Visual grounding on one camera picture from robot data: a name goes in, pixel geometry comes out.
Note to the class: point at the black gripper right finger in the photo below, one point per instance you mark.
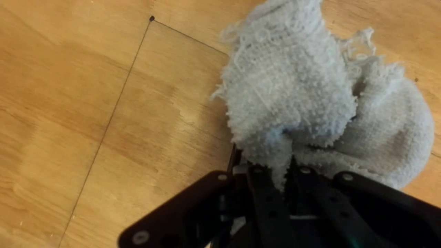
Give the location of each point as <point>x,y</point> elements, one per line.
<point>367,216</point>

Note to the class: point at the white terry towel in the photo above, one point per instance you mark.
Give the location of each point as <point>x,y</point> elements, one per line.
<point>298,83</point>

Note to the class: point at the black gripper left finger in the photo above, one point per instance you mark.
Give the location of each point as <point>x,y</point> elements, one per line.
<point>229,212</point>

